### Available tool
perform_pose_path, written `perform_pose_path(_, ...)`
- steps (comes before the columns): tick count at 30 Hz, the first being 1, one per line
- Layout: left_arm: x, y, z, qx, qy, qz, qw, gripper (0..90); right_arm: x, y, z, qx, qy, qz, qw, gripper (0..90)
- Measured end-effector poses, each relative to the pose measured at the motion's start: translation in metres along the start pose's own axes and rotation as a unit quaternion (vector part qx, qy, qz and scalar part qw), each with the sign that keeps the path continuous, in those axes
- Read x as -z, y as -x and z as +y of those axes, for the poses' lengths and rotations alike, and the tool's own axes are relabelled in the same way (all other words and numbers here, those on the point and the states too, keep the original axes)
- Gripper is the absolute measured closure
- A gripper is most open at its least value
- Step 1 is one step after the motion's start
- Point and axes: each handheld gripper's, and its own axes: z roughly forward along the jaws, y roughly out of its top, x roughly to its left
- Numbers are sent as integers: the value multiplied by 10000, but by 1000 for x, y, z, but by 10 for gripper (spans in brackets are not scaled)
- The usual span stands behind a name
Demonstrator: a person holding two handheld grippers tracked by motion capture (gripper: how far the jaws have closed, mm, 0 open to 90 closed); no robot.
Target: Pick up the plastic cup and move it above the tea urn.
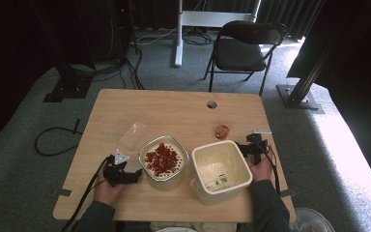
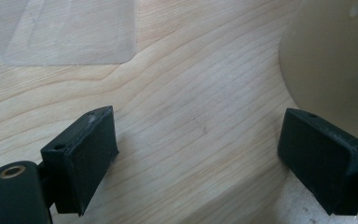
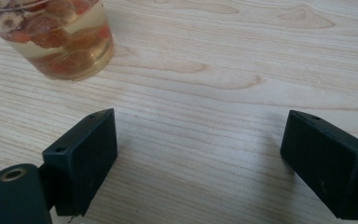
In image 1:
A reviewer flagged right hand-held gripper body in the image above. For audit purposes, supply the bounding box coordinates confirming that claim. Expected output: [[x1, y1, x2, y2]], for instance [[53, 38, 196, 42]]
[[245, 127, 272, 164]]

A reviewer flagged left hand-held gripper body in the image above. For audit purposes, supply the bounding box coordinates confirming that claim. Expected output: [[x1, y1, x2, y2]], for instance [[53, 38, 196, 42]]
[[101, 148, 137, 188]]

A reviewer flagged steel bowl with white strainer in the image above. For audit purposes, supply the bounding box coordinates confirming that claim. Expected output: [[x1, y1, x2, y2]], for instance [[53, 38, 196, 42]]
[[137, 134, 190, 191]]

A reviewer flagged clear plastic cup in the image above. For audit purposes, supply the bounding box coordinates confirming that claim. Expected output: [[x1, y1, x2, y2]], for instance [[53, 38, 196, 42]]
[[214, 117, 235, 140]]

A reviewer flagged cream plastic bin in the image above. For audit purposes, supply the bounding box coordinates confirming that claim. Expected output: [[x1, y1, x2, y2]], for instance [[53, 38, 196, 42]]
[[191, 139, 254, 207]]

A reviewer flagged person's left hand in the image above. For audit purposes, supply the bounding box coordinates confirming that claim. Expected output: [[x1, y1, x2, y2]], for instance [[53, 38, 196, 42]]
[[94, 167, 127, 207]]

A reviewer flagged person's right hand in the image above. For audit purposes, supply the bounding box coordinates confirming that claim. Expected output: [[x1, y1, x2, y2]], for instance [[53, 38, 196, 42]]
[[249, 153, 276, 183]]

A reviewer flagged pile of red berries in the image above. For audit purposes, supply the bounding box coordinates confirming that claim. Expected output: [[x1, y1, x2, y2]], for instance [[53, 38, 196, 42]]
[[144, 143, 179, 177]]

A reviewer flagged clear plastic bag with label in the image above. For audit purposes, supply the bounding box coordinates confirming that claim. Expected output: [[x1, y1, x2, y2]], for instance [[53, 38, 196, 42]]
[[202, 160, 232, 193]]

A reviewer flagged grey tape piece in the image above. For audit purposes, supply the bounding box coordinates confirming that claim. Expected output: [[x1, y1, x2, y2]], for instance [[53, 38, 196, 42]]
[[279, 188, 298, 198], [50, 188, 72, 197]]

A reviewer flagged black metal stand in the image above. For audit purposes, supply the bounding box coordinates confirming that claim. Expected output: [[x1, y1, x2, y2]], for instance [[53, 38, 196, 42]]
[[28, 0, 95, 103], [275, 18, 326, 114]]

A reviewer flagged black folding chair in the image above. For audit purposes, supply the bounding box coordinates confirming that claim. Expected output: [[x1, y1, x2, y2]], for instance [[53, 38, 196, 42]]
[[202, 20, 289, 97]]

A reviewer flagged clear glass bowl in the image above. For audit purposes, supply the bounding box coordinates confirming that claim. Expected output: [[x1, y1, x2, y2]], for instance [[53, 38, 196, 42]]
[[291, 207, 336, 232]]

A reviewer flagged dark curtain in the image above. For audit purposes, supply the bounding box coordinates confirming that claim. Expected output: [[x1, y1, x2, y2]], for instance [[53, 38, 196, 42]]
[[202, 0, 325, 42]]

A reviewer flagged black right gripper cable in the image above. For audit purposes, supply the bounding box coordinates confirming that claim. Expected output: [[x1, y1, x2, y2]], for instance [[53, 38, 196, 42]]
[[263, 146, 282, 197]]

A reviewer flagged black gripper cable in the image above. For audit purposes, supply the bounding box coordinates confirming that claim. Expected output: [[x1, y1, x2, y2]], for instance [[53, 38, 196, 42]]
[[263, 146, 282, 197], [59, 156, 114, 232]]

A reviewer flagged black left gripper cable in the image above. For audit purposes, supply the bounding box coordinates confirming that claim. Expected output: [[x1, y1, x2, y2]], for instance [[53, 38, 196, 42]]
[[59, 156, 114, 232]]

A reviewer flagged black looped floor cable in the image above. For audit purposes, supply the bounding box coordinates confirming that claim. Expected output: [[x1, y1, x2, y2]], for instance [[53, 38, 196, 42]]
[[34, 119, 84, 158]]

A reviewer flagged bundle of black floor cables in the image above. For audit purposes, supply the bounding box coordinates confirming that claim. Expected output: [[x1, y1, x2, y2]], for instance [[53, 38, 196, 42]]
[[93, 42, 146, 91]]

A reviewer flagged white desk frame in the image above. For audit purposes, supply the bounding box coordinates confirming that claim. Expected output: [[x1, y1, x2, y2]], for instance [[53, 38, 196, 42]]
[[173, 0, 262, 68]]

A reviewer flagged white floor cable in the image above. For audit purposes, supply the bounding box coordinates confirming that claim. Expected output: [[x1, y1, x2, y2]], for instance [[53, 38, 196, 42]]
[[129, 27, 180, 46]]

